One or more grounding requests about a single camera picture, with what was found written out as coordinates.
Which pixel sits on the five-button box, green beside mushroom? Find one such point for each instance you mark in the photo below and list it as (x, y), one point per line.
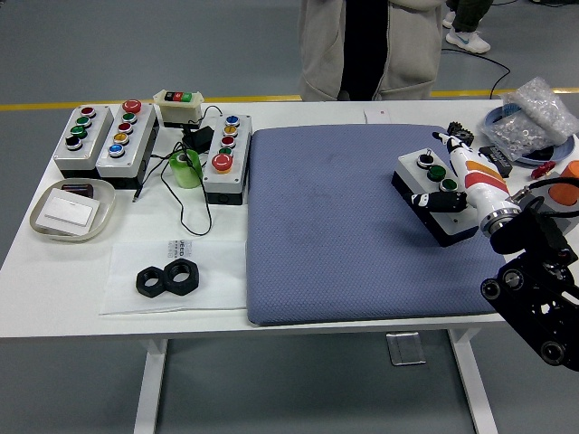
(240, 149)

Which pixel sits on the black power adapter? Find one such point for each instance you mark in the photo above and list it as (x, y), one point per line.
(198, 138)

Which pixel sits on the small red clip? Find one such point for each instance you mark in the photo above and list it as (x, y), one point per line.
(543, 169)

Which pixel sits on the blue round plate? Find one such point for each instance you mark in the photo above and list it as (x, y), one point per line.
(565, 151)

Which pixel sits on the green tape roll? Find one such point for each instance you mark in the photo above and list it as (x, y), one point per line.
(185, 174)

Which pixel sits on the white shallow tray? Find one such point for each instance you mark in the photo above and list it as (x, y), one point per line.
(106, 199)

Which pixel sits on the orange cylinder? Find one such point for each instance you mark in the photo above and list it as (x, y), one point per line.
(567, 192)

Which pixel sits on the small black hex nut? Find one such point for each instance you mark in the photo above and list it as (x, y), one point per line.
(141, 282)

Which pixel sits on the bubble wrap bag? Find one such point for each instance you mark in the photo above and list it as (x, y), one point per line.
(543, 104)

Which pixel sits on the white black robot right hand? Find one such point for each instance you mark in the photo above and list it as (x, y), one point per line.
(481, 190)

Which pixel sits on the clear plastic bag sheet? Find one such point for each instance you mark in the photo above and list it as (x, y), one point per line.
(135, 253)

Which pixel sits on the metal bracket under table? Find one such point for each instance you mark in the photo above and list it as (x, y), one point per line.
(406, 348)

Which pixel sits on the dark red small box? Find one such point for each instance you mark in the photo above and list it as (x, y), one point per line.
(77, 189)

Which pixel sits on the five-button box, blue button at end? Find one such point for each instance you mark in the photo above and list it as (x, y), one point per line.
(135, 144)

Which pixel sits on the large black hex nut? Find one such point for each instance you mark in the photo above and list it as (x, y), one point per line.
(192, 276)

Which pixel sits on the white wall switch panel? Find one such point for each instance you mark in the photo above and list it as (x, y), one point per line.
(68, 212)

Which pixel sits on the cream switch box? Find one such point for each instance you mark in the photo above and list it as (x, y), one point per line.
(178, 108)

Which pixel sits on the clear bag of washers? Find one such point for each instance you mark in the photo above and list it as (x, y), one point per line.
(515, 133)

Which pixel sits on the person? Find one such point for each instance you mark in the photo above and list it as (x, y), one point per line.
(468, 40)
(407, 54)

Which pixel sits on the black gear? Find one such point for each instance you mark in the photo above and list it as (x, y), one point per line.
(462, 133)

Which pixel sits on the blue-grey padded mat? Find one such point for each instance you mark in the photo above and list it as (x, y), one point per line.
(335, 217)

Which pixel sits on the white table leg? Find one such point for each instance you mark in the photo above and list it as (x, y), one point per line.
(472, 384)
(151, 389)

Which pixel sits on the four-button box with knob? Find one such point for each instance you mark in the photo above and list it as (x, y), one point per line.
(414, 169)

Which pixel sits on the four-button grey control box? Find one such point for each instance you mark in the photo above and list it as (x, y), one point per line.
(92, 144)

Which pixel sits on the black terminal module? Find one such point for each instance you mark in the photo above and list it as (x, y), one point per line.
(500, 158)

